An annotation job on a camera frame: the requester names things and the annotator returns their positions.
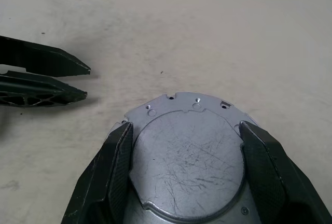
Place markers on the scratched round metal plate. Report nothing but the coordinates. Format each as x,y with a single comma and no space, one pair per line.
186,161

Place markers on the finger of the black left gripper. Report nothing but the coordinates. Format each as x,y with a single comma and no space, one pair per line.
52,89
46,58

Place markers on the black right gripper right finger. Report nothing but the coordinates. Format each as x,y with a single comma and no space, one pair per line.
275,182

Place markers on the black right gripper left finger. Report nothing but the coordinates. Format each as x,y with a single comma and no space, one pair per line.
103,182

